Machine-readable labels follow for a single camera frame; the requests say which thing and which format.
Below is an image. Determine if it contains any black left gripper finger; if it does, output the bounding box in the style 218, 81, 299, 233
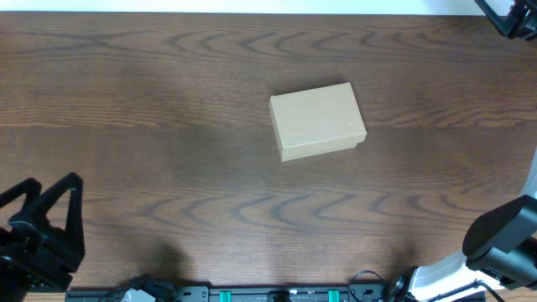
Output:
8, 171, 86, 257
0, 178, 42, 208

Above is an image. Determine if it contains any cardboard box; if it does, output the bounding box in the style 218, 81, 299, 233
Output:
268, 82, 367, 162

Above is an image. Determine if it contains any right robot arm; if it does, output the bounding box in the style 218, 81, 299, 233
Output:
385, 162, 536, 301

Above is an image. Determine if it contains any black mounting rail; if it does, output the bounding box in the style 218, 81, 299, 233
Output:
65, 280, 487, 302

